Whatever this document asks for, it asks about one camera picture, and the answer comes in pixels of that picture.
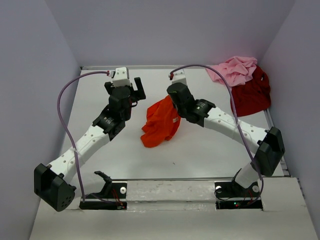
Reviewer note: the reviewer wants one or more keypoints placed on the pink t shirt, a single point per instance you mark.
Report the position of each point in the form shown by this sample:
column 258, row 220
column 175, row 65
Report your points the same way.
column 237, row 70

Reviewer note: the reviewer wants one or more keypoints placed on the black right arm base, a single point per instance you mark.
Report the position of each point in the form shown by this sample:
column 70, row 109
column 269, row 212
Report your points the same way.
column 230, row 196

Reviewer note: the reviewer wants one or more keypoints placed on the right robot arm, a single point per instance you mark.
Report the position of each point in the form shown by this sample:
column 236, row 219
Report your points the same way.
column 265, row 146

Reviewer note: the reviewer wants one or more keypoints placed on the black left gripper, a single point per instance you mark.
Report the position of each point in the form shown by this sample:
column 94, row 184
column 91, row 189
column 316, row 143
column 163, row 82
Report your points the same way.
column 138, row 94

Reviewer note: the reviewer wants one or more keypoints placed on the dark red t shirt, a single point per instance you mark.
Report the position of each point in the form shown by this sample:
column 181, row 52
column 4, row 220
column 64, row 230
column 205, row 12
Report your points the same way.
column 254, row 96

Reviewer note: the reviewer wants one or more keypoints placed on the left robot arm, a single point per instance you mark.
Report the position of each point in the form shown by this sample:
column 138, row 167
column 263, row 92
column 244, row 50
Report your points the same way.
column 52, row 182

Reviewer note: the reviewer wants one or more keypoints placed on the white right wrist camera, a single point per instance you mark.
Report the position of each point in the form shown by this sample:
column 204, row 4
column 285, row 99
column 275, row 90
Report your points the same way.
column 178, row 77

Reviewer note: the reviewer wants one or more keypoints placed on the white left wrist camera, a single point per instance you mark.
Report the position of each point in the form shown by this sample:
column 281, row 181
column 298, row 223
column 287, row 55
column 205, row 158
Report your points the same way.
column 120, row 77

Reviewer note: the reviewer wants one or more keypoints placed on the orange t shirt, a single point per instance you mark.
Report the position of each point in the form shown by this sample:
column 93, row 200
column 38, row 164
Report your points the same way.
column 162, row 123

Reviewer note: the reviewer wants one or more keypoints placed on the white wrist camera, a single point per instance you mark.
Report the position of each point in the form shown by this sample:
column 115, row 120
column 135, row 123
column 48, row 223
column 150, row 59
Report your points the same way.
column 178, row 77
column 120, row 77

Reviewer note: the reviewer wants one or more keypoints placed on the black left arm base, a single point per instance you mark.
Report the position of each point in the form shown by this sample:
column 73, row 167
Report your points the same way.
column 112, row 195

